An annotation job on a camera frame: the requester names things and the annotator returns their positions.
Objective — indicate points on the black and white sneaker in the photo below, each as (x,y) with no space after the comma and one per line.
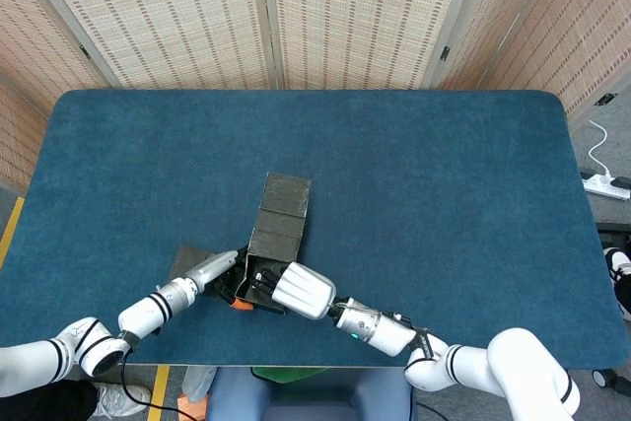
(618,268)

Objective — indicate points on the orange thumb finger cot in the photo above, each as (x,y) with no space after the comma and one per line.
(242,305)

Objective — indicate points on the orange block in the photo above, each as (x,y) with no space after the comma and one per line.
(189,408)

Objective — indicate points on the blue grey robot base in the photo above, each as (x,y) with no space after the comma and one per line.
(305,396)

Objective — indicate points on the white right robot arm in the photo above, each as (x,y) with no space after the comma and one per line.
(384,332)

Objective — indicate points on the black trouser leg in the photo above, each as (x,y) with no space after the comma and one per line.
(49,403)

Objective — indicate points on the black furniture base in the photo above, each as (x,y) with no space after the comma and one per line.
(613,231)

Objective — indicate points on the white power strip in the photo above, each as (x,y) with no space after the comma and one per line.
(606,185)

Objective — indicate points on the small black floor plate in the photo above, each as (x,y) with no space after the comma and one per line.
(606,99)

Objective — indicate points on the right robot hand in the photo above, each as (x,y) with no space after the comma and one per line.
(305,290)

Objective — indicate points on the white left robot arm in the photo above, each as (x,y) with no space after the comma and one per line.
(143,315)

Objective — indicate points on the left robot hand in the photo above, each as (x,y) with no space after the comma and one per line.
(212,268)

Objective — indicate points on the blue cloth-covered table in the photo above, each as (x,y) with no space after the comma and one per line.
(419,184)

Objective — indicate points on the black caster wheel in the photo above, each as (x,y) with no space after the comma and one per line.
(604,376)

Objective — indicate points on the black screen hinge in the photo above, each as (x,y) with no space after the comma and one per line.
(85,52)
(444,52)

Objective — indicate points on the green part on base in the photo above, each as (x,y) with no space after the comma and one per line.
(281,372)

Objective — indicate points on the woven folding screen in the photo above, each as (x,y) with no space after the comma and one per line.
(162,21)

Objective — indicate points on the black cardboard box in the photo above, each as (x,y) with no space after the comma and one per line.
(283,209)

